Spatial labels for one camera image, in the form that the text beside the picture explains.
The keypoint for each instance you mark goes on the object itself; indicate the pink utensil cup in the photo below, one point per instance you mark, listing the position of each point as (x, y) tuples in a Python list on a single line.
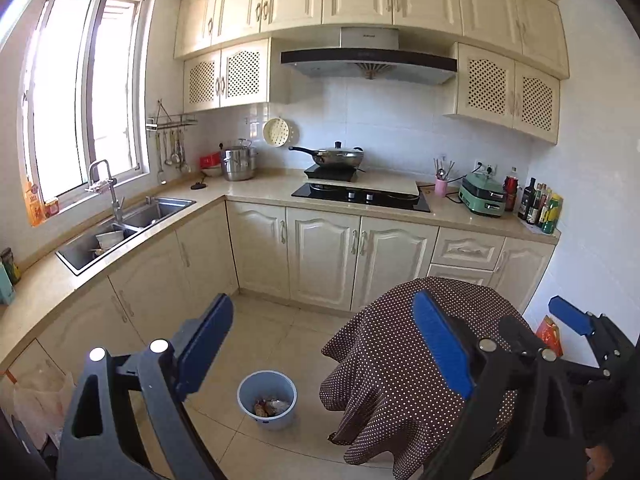
[(441, 186)]

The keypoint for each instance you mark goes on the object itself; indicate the white plastic wrapper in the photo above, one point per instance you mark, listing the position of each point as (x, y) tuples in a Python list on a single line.
[(280, 402)]

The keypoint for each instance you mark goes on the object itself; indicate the black induction cooker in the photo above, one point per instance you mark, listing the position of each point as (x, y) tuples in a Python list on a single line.
[(332, 174)]

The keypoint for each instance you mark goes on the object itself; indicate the blue-grey plastic bin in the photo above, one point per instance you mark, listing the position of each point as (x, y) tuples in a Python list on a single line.
[(250, 390)]

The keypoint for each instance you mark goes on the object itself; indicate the black glass gas hob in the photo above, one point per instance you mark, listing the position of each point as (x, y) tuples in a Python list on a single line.
[(350, 196)]

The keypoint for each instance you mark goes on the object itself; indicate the steel wok with lid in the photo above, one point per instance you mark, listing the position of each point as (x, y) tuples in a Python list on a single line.
[(332, 155)]

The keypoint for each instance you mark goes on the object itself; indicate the white dish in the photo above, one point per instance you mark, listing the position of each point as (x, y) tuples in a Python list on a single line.
[(107, 240)]

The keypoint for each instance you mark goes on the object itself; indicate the person's right hand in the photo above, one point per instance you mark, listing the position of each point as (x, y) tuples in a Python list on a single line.
[(600, 462)]

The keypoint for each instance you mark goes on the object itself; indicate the green yellow bottle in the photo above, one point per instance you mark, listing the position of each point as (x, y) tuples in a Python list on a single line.
[(551, 215)]

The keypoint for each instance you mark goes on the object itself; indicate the green electric cooker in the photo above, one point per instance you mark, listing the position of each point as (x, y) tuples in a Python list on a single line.
[(482, 195)]

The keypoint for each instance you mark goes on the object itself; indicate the steel range hood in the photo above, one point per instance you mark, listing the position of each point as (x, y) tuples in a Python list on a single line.
[(370, 55)]

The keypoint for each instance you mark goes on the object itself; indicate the row of cream lower cabinets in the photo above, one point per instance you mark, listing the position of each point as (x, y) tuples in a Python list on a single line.
[(320, 250)]

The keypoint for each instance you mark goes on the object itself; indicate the steel stockpot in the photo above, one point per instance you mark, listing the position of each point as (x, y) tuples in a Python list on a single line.
[(239, 162)]

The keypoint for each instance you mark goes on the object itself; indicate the teal box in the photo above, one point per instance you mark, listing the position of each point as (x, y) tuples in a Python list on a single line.
[(4, 285)]

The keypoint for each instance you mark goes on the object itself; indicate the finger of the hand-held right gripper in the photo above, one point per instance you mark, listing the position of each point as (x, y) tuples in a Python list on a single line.
[(570, 315), (517, 332)]

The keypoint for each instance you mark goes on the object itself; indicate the dark sauce bottle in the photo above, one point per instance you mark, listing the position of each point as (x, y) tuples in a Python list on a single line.
[(538, 205)]

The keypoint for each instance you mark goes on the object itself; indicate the red orange bag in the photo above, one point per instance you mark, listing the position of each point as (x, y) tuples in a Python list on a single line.
[(550, 335)]

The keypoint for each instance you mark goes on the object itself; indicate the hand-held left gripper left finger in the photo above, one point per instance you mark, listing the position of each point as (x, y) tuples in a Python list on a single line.
[(205, 345)]

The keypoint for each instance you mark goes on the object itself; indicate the red box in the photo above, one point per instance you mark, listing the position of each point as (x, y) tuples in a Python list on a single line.
[(210, 160)]

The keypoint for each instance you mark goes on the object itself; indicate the wall utensil rack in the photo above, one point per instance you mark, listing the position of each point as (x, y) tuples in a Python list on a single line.
[(172, 122)]

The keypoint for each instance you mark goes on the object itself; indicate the white wall socket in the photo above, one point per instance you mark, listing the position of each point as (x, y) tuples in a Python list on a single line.
[(486, 166)]

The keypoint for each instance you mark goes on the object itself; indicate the small orange jar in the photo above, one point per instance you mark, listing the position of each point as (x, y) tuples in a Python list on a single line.
[(51, 206)]

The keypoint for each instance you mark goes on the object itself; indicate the red label bottle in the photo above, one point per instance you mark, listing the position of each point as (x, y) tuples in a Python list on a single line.
[(510, 192)]

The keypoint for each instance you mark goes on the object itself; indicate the dark wine bottle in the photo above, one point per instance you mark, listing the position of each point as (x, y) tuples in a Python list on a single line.
[(526, 202)]

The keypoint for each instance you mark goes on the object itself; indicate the orange snack packet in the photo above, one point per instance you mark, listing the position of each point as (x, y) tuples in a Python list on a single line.
[(261, 408)]

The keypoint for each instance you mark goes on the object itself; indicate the kitchen window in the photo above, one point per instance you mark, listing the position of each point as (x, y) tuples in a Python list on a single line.
[(60, 85)]

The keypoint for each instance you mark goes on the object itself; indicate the white hob cover board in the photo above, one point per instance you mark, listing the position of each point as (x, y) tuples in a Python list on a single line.
[(395, 186)]

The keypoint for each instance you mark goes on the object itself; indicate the translucent plastic bag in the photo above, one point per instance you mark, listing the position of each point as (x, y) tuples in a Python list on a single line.
[(37, 395)]

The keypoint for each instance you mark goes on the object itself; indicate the row of hanging kitchen utensils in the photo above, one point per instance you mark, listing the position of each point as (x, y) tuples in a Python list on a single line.
[(175, 150)]

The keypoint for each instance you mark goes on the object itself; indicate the dark green box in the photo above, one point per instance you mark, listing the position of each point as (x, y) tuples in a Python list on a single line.
[(10, 265)]

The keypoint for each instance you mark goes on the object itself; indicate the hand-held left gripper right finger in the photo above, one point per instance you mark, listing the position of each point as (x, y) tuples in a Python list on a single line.
[(440, 345)]

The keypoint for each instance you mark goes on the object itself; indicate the cream perforated round tray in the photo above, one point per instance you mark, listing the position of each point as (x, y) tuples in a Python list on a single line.
[(280, 132)]

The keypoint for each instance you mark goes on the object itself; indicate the small black object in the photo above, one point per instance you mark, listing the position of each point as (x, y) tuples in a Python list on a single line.
[(198, 186)]

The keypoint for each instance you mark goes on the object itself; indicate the brown polka dot tablecloth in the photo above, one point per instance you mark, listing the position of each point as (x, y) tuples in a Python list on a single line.
[(390, 340)]

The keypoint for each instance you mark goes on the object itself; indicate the steel kitchen sink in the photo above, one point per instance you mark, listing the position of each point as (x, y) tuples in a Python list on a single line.
[(160, 207)]

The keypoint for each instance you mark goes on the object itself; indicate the white bowl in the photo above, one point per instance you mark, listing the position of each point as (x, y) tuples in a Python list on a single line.
[(212, 171)]

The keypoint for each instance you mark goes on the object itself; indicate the steel faucet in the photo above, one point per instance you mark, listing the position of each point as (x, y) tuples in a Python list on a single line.
[(114, 195)]

